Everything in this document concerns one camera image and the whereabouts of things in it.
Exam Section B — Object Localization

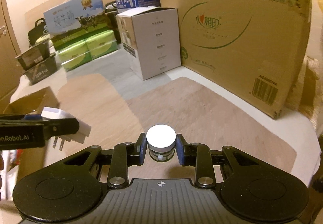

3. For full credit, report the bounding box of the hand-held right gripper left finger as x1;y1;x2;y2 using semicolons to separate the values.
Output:
62;133;147;188

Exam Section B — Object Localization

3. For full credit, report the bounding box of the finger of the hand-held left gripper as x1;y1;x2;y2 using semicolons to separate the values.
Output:
43;118;79;141
21;114;50;122

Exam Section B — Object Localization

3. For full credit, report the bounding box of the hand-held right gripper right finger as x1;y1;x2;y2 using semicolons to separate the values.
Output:
176;133;261;188

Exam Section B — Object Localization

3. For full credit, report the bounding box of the white square night light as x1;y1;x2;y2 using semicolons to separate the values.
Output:
40;107;91;152

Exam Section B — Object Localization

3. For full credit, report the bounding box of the cardboard tray box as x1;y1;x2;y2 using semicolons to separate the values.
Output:
0;87;60;123

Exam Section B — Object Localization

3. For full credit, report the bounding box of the small white-lid jar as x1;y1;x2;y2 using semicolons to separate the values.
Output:
146;125;176;162

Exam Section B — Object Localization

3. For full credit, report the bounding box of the black instant rice bowl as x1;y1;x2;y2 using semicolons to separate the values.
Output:
15;38;49;69
23;53;57;84

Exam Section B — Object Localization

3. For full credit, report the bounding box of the wooden door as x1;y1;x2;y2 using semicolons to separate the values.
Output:
0;0;22;103

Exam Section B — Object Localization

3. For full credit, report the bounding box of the green tissue pack bundle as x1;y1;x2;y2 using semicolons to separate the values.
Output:
57;30;119;72

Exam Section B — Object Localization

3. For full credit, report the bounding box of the black laptop bag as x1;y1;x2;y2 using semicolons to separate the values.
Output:
28;18;47;48

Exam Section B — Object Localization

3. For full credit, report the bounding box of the white product box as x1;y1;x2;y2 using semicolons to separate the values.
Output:
116;7;182;80

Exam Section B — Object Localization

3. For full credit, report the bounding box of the cow print milk gift box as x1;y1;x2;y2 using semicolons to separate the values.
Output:
43;0;104;50

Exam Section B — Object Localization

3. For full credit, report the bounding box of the black gift bag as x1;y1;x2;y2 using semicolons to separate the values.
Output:
104;2;119;35

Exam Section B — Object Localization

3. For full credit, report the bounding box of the large cardboard box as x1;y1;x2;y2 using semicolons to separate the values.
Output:
158;0;313;119

